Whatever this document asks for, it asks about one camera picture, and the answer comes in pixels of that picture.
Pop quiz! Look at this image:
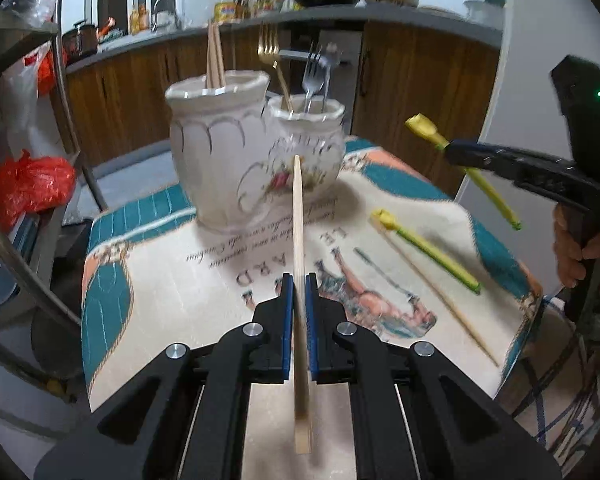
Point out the wooden chopstick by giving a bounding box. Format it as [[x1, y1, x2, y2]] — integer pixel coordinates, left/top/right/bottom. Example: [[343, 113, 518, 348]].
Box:
[[212, 22, 226, 88], [206, 22, 218, 89], [292, 155, 312, 455], [370, 216, 502, 367]]

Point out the gold fork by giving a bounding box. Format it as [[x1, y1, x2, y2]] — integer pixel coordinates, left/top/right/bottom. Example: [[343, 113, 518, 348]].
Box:
[[257, 24, 292, 112]]

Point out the silver fork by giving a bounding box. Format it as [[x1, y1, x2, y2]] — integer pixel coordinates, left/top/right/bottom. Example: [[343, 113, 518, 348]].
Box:
[[302, 44, 324, 113]]

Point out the right hand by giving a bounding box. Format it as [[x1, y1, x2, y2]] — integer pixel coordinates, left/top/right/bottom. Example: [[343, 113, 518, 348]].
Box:
[[553, 205, 600, 288]]

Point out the yellow plastic tong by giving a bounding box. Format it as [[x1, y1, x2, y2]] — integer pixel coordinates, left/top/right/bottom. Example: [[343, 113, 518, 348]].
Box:
[[404, 112, 524, 232], [370, 209, 481, 294]]

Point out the patterned table mat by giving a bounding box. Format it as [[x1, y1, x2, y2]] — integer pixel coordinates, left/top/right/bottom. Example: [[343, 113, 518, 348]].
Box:
[[81, 134, 544, 411]]

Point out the white double ceramic utensil holder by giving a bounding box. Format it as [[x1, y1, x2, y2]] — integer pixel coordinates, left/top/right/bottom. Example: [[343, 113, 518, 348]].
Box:
[[164, 70, 346, 232]]

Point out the metal shelf rack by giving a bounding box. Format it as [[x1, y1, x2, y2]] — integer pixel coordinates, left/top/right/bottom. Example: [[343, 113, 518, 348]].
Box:
[[0, 0, 109, 401]]

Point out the red hanging plastic bag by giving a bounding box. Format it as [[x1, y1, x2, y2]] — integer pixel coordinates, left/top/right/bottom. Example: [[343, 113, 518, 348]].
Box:
[[23, 44, 56, 96]]

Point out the yellow oil bottle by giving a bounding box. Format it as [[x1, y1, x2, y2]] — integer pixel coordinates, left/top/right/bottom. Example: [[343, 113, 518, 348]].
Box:
[[213, 0, 236, 23]]

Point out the wooden chopstick on mat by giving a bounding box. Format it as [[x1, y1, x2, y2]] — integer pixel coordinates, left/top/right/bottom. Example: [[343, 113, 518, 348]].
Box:
[[370, 216, 502, 367]]

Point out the chrome sink faucet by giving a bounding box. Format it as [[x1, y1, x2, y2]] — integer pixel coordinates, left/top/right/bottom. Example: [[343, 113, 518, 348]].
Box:
[[151, 0, 178, 32]]

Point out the red plastic bag low shelf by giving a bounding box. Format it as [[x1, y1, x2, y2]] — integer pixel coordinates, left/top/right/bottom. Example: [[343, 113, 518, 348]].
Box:
[[0, 151, 76, 233]]

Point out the silver spoon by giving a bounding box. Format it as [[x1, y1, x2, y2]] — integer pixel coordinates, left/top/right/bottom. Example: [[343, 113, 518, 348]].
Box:
[[322, 42, 341, 110]]

